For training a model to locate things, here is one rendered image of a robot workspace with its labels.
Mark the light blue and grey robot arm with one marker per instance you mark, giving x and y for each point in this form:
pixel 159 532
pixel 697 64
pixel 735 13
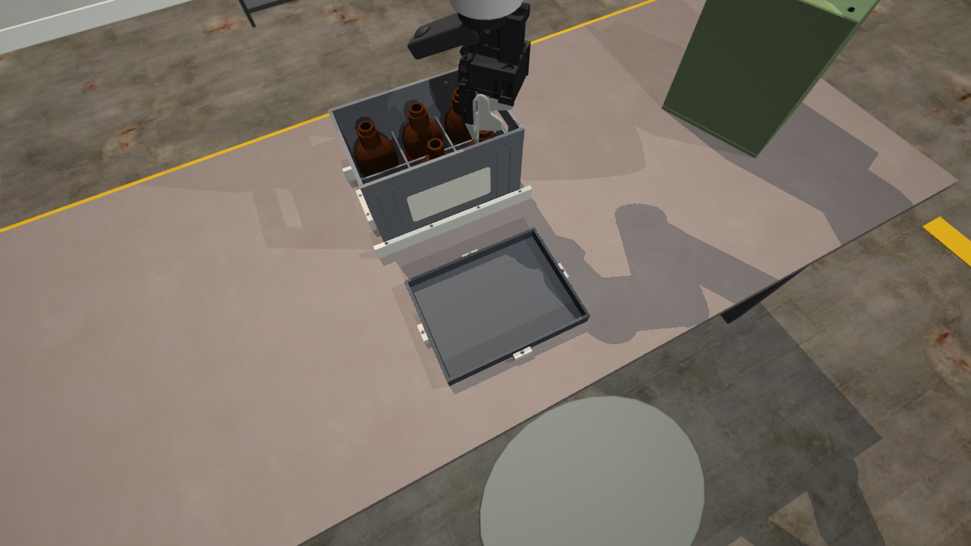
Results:
pixel 449 32

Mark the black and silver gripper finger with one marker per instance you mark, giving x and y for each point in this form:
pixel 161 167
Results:
pixel 495 106
pixel 476 111

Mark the dark grey divided crate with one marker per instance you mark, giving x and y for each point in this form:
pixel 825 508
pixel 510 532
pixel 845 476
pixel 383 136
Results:
pixel 412 195

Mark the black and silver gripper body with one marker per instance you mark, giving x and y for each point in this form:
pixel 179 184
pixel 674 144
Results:
pixel 498 63

